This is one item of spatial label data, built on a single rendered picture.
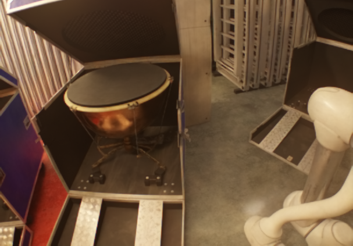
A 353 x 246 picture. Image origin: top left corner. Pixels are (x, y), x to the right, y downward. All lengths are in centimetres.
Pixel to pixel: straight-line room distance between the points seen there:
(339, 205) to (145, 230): 136
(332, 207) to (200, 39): 209
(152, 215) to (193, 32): 179
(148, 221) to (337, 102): 149
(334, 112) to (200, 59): 200
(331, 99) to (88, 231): 176
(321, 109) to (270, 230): 47
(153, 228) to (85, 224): 56
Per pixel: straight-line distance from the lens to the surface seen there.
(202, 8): 243
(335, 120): 69
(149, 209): 181
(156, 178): 190
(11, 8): 160
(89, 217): 192
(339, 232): 109
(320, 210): 77
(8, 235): 217
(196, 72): 256
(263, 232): 90
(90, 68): 244
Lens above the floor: 164
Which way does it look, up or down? 33 degrees down
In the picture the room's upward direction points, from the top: 5 degrees counter-clockwise
